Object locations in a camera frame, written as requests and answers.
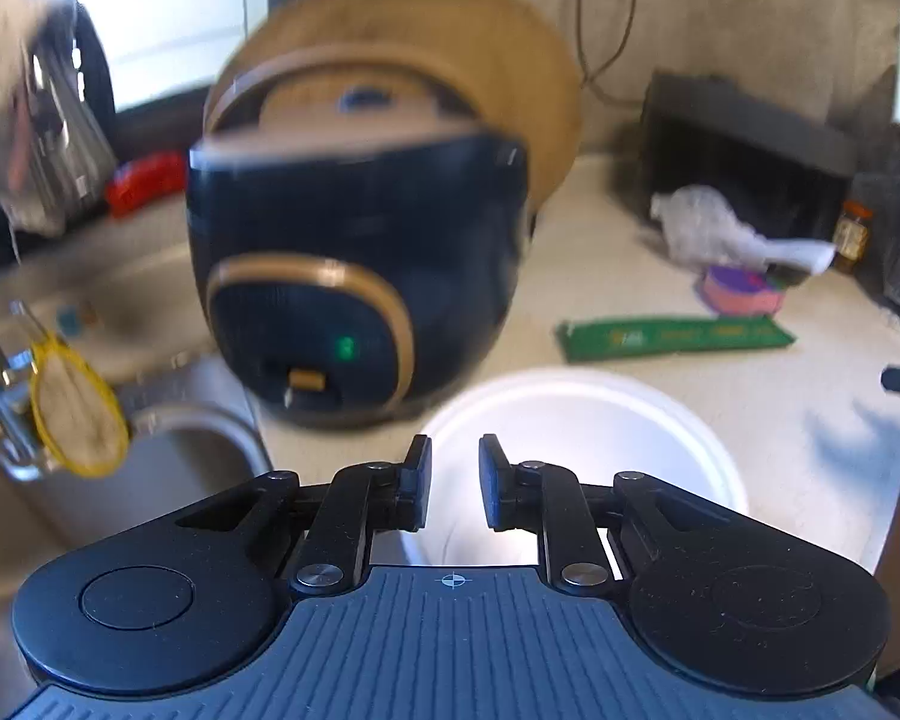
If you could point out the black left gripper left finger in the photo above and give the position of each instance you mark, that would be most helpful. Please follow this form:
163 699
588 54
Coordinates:
339 520

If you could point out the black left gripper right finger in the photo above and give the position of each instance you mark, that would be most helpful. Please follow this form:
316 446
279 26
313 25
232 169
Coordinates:
564 515

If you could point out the white paper noodle bowl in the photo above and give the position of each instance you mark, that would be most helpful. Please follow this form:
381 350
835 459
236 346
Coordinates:
595 423

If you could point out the green snack wrapper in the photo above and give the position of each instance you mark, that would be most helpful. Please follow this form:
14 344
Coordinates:
605 340

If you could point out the glass jar with orange lid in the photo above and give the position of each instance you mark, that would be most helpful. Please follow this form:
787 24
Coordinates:
851 235

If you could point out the purple pink sponge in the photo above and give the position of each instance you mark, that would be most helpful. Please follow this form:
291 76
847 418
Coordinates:
736 292

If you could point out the black square appliance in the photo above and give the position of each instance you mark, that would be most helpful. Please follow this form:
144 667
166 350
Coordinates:
783 174

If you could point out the crumpled clear plastic bag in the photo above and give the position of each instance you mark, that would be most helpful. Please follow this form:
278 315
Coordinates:
700 228

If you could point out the navy gold rice cooker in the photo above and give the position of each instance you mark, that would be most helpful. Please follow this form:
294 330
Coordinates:
356 227

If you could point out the steel sink faucet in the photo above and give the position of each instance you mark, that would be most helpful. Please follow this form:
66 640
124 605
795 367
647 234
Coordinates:
22 454

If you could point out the red object by window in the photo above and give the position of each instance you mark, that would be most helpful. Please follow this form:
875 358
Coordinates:
140 182

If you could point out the round wooden cutting board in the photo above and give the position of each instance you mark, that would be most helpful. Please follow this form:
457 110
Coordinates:
497 61

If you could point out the steel kettle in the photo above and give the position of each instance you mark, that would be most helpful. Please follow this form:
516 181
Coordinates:
56 110

